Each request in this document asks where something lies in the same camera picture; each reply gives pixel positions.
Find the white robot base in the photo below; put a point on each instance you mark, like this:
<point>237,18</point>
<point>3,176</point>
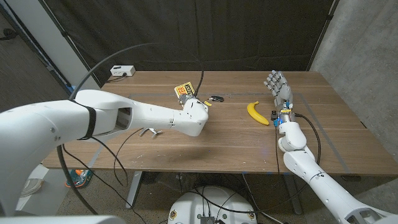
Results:
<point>214,205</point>

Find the grey table leg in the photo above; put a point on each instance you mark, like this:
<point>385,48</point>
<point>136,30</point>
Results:
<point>134,189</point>
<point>295,199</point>

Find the black backdrop curtain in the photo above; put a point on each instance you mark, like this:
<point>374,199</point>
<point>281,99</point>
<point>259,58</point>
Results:
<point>248,31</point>

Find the white power outlet box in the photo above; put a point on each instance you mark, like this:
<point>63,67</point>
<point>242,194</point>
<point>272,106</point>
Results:
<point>122,70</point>

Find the yellow toy banana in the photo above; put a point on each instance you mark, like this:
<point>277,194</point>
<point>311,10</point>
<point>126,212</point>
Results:
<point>256,114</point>

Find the white sneaker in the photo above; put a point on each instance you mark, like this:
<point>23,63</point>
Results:
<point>31,186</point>

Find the small black object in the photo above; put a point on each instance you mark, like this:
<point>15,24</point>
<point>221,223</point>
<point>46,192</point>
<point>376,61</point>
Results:
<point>217,99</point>

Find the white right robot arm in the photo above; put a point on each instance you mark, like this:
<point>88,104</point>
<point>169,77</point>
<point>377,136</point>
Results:
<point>323,186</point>

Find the teal orange sneaker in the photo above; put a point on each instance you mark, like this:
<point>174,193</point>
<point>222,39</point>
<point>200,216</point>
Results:
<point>79,178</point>

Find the yellow new driver bumper sticker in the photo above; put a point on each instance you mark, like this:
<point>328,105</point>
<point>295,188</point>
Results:
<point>185,88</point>

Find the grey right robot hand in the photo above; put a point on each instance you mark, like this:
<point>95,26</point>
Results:
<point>282,91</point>

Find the white toy plane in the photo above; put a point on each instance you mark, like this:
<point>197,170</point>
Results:
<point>153,132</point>

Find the black backdrop stand pole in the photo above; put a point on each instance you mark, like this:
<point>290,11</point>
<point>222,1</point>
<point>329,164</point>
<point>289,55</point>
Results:
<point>325,31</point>
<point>71,43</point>

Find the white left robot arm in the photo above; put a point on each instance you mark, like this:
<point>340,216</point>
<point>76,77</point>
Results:
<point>149,115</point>

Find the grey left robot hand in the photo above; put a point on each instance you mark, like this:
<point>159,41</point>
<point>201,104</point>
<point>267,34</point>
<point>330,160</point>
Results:
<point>185,98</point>

